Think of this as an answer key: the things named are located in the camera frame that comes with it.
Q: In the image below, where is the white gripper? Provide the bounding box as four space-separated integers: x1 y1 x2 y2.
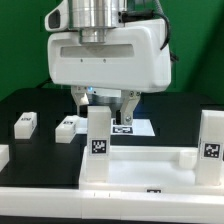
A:
48 19 171 125

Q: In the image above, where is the white desk top tray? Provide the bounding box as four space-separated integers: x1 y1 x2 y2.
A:
79 146 224 196

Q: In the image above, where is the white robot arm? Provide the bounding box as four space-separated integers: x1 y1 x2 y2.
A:
45 0 171 125

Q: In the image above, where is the white fiducial marker sheet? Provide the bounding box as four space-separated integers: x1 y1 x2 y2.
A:
76 118 155 136

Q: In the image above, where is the white front fence bar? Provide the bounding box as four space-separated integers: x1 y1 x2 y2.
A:
0 187 224 224

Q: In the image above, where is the white left fence block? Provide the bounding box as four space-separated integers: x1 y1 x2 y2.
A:
0 145 9 172

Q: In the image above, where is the black cable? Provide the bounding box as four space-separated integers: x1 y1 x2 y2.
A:
35 77 53 89

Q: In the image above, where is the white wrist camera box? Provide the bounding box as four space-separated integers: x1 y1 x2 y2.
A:
45 5 69 32

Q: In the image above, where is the grey corrugated wrist cable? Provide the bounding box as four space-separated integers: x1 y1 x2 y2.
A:
153 0 173 51

